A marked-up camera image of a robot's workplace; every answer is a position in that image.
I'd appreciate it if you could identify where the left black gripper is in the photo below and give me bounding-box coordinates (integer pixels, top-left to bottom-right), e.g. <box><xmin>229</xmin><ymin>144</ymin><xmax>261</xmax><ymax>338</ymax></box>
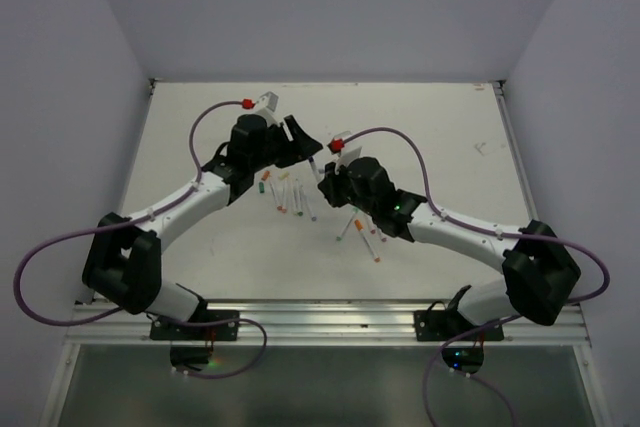
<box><xmin>249</xmin><ymin>116</ymin><xmax>321</xmax><ymax>172</ymax></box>

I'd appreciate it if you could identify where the light blue marker pen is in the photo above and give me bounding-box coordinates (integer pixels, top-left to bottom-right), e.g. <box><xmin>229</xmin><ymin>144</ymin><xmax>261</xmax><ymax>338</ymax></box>
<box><xmin>308</xmin><ymin>157</ymin><xmax>322</xmax><ymax>183</ymax></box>

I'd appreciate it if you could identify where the dark purple marker pen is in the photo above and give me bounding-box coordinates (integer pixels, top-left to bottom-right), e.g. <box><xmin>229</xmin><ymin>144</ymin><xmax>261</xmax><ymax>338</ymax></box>
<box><xmin>299</xmin><ymin>186</ymin><xmax>317</xmax><ymax>222</ymax></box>

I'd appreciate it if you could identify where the yellow marker pen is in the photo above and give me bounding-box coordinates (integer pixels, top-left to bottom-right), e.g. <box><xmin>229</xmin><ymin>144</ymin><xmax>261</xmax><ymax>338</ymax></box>
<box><xmin>291</xmin><ymin>180</ymin><xmax>303</xmax><ymax>216</ymax></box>

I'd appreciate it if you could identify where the dark green marker pen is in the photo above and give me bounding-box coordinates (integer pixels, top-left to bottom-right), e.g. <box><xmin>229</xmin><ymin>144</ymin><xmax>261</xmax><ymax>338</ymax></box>
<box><xmin>293</xmin><ymin>180</ymin><xmax>304</xmax><ymax>217</ymax></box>

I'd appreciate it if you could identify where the peach marker pen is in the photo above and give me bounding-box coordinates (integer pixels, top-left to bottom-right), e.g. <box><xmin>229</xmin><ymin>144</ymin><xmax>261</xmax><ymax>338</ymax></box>
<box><xmin>280</xmin><ymin>180</ymin><xmax>288</xmax><ymax>214</ymax></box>

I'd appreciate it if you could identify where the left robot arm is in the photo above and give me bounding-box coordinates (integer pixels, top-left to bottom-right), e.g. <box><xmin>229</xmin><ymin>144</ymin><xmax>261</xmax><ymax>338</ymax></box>
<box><xmin>82</xmin><ymin>114</ymin><xmax>322</xmax><ymax>340</ymax></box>

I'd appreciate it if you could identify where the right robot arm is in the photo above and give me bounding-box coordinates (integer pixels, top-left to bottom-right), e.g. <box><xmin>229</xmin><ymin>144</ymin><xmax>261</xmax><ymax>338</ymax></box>
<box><xmin>318</xmin><ymin>157</ymin><xmax>581</xmax><ymax>340</ymax></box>

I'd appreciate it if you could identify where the light green marker pen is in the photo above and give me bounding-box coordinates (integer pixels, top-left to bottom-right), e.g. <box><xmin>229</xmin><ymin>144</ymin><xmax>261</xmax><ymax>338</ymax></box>
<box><xmin>336</xmin><ymin>207</ymin><xmax>358</xmax><ymax>242</ymax></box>

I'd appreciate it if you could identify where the dark orange marker pen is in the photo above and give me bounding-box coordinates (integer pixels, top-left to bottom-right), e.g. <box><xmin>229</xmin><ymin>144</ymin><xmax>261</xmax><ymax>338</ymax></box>
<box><xmin>354</xmin><ymin>219</ymin><xmax>381</xmax><ymax>263</ymax></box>

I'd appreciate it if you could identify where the pink marker pen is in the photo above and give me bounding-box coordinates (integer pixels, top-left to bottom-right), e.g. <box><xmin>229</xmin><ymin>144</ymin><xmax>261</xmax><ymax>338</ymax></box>
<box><xmin>365</xmin><ymin>216</ymin><xmax>376</xmax><ymax>234</ymax></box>

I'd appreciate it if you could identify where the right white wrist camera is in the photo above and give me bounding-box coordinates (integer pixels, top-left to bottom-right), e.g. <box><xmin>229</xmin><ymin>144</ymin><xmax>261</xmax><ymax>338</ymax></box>
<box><xmin>329</xmin><ymin>130</ymin><xmax>362</xmax><ymax>174</ymax></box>

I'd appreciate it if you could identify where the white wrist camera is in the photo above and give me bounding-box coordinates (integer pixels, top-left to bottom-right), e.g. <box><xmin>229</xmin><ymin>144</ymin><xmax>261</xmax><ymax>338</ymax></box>
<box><xmin>329</xmin><ymin>130</ymin><xmax>362</xmax><ymax>174</ymax></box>
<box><xmin>252</xmin><ymin>91</ymin><xmax>280</xmax><ymax>126</ymax></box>

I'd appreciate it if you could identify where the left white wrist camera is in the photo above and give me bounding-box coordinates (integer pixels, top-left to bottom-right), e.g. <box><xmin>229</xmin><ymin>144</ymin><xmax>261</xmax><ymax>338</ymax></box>
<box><xmin>252</xmin><ymin>91</ymin><xmax>280</xmax><ymax>126</ymax></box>

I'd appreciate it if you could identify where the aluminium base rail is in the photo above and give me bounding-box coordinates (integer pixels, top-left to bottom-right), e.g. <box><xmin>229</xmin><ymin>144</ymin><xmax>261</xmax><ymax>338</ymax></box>
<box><xmin>64</xmin><ymin>301</ymin><xmax>590</xmax><ymax>347</ymax></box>

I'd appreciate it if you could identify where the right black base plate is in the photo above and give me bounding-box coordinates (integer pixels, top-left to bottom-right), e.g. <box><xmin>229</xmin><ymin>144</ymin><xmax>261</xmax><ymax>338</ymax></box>
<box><xmin>412</xmin><ymin>301</ymin><xmax>479</xmax><ymax>342</ymax></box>

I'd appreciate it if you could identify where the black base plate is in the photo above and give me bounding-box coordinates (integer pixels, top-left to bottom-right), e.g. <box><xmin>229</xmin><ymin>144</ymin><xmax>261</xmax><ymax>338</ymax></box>
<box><xmin>149</xmin><ymin>309</ymin><xmax>240</xmax><ymax>342</ymax></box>
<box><xmin>412</xmin><ymin>301</ymin><xmax>479</xmax><ymax>342</ymax></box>

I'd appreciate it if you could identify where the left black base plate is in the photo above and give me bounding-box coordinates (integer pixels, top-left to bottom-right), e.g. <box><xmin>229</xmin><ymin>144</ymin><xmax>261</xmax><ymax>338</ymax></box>
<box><xmin>149</xmin><ymin>309</ymin><xmax>240</xmax><ymax>342</ymax></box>

